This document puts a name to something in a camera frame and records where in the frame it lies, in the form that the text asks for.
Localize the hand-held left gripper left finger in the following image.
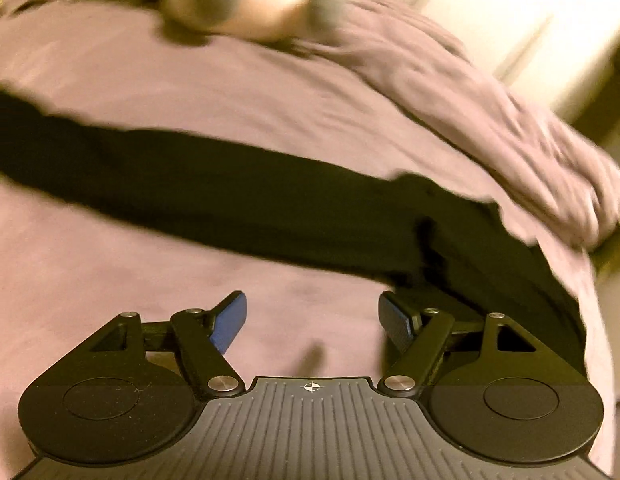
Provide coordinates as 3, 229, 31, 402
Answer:
74, 290, 249, 397

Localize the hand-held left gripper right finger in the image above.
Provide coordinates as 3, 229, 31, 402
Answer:
377, 290, 551, 399

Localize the black garment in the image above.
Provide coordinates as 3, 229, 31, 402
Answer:
0, 85, 590, 381

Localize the purple duvet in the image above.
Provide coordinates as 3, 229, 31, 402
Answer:
310, 0, 620, 256

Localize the purple bed sheet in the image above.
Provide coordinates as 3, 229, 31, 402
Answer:
0, 0, 615, 480

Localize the pink plush toy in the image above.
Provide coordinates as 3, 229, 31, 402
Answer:
160, 0, 361, 45

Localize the white wardrobe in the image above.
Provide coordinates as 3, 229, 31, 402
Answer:
360, 0, 620, 128

